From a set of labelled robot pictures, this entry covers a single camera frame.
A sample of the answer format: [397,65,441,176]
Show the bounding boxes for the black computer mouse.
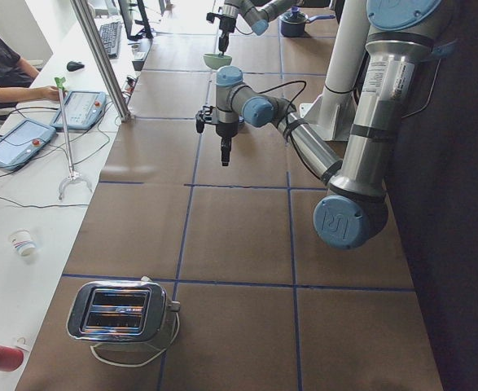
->
[66,61,85,72]

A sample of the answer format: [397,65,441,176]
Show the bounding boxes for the aluminium frame post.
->
[71,0,131,123]

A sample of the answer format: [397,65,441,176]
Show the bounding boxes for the white toaster cable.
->
[89,313,182,366]

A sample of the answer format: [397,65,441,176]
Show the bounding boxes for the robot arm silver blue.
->
[206,1,295,166]
[196,1,456,249]

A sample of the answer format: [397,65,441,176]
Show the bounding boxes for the green bowl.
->
[203,53,232,70]

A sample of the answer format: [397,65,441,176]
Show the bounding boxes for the far teach pendant tablet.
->
[64,90,107,133]

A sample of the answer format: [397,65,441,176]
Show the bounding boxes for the paper cup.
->
[9,230,36,257]

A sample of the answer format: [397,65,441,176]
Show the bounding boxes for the black keyboard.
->
[99,21,121,59]

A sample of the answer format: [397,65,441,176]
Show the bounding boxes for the chrome toaster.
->
[67,279,180,352]

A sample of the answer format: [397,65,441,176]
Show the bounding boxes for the seated person in black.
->
[0,38,59,108]

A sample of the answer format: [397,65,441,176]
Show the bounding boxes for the teach pendant tablet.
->
[64,90,107,133]
[0,118,56,171]

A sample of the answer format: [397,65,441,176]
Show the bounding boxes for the black monitor stand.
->
[117,0,153,42]

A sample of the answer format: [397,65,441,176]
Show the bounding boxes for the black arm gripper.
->
[218,18,235,52]

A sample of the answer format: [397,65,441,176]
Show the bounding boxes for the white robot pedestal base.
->
[299,0,370,141]

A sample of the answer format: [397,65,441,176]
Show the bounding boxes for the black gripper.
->
[216,121,238,166]

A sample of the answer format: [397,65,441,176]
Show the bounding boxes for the blue saucepan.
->
[279,7,335,37]

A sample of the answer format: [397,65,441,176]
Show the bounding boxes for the near teach pendant tablet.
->
[0,118,56,171]

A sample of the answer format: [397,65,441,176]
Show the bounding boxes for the reacher grabber tool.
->
[55,77,93,201]

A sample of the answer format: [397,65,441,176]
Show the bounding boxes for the black camera mount wrist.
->
[206,12,223,29]
[195,105,218,134]

